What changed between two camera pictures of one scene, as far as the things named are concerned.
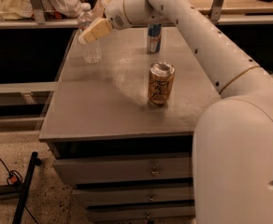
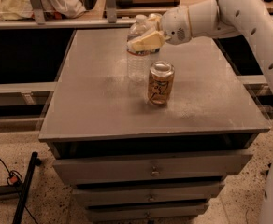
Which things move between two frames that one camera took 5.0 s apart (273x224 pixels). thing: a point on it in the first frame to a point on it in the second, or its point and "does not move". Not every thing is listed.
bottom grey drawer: [140, 213] does not move
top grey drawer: [128, 168] does not move
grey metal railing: [215, 14] does not move
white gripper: [115, 13] to [175, 25]
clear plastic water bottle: [92, 49] to [138, 66]
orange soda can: [160, 81] does not move
